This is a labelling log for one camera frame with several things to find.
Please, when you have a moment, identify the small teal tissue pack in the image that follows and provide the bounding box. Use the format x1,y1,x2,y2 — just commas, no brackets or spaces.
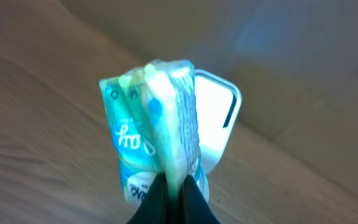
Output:
99,60,209,207

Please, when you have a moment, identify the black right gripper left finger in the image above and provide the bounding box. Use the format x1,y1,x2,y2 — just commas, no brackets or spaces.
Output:
127,174,168,224

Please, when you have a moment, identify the white barcode scanner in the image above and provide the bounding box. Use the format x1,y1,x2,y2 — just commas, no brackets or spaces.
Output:
195,69,242,174

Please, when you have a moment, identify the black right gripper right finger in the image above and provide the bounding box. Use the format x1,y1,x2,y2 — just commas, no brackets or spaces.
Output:
180,175,220,224

